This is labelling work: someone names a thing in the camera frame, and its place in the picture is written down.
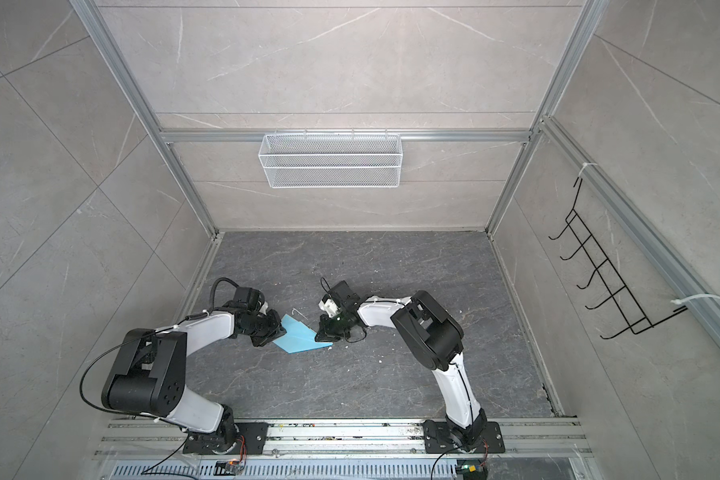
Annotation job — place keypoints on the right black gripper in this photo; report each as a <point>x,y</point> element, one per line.
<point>326,331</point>

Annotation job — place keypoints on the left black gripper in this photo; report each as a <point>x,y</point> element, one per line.
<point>276,329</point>

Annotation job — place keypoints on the light blue paper sheet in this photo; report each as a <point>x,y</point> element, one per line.
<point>298,337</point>

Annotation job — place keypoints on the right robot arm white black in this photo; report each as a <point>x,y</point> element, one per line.
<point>432,335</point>

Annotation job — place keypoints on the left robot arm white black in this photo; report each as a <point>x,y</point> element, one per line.
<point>148,375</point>

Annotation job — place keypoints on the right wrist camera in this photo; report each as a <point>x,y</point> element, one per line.
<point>338,299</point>

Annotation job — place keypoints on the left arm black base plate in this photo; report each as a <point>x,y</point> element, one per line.
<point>229,440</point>

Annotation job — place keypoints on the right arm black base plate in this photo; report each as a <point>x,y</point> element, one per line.
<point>482,437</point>

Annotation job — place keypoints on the white wire mesh basket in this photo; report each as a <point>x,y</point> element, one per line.
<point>311,160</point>

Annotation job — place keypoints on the aluminium mounting rail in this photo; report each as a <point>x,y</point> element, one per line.
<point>415,438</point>

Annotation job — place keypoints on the black wire hook rack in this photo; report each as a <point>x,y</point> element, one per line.
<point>632,318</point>

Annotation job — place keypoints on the white cable tie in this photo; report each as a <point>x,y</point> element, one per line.
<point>695,297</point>

